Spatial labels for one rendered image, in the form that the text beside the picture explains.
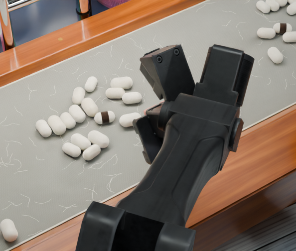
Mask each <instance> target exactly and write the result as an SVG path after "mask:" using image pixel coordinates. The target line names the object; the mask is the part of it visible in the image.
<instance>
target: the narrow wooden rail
mask: <svg viewBox="0 0 296 251"><path fill-rule="evenodd" d="M203 1H206V0H130V1H128V2H125V3H123V4H120V5H118V6H115V7H113V8H111V9H108V10H106V11H103V12H101V13H98V14H96V15H93V16H91V17H88V18H86V19H83V20H81V21H78V22H76V23H73V24H71V25H68V26H66V27H64V28H61V29H59V30H56V31H54V32H51V33H49V34H46V35H44V36H41V37H39V38H36V39H34V40H31V41H29V42H26V43H24V44H21V45H19V46H17V47H14V48H12V49H9V50H7V51H4V52H2V53H0V87H2V86H5V85H7V84H9V83H12V82H14V81H16V80H19V79H21V78H23V77H26V76H28V75H31V74H33V73H35V72H38V71H40V70H42V69H45V68H47V67H49V66H52V65H54V64H57V63H59V62H61V61H64V60H66V59H68V58H71V57H73V56H76V55H78V54H80V53H83V52H85V51H87V50H90V49H92V48H94V47H97V46H99V45H102V44H104V43H106V42H109V41H111V40H113V39H116V38H118V37H120V36H123V35H125V34H128V33H130V32H132V31H135V30H137V29H139V28H142V27H144V26H146V25H149V24H151V23H154V22H156V21H158V20H161V19H163V18H165V17H168V16H170V15H173V14H175V13H177V12H180V11H182V10H184V9H187V8H189V7H191V6H194V5H196V4H199V3H201V2H203Z"/></svg>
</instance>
